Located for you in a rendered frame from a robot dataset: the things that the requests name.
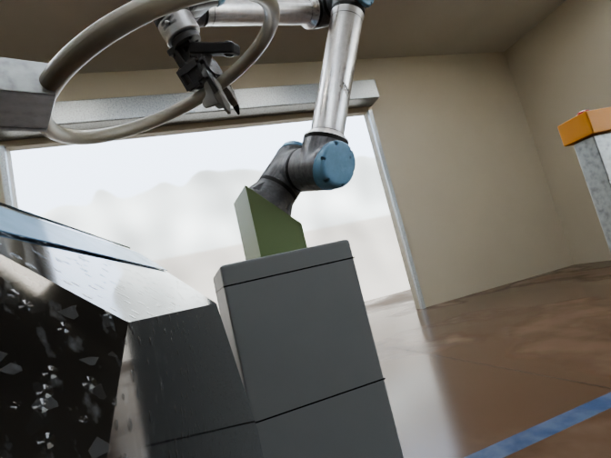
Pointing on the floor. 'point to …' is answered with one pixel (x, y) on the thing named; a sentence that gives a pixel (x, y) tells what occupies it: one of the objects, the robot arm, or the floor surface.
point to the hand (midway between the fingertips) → (234, 107)
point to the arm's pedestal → (307, 354)
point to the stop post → (594, 157)
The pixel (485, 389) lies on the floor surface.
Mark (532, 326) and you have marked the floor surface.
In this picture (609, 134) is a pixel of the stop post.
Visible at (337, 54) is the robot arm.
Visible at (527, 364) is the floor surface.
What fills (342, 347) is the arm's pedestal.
